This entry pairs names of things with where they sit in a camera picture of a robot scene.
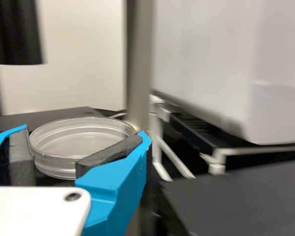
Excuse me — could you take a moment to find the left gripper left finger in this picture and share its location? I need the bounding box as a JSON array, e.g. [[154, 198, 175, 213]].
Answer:
[[0, 123, 38, 187]]

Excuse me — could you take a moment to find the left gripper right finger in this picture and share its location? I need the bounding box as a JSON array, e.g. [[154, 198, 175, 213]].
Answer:
[[74, 130, 153, 236]]

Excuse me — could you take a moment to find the petri dish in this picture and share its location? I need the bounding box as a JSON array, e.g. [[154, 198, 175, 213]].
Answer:
[[29, 115, 136, 180]]

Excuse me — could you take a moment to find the black platform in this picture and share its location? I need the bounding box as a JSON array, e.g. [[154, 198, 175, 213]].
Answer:
[[148, 92, 295, 181], [156, 159, 295, 236]]

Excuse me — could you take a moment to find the cream microscope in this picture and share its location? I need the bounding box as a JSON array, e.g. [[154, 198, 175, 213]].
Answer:
[[0, 0, 160, 188]]

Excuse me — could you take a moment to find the white box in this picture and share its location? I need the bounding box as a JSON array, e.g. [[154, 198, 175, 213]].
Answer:
[[149, 0, 295, 146]]

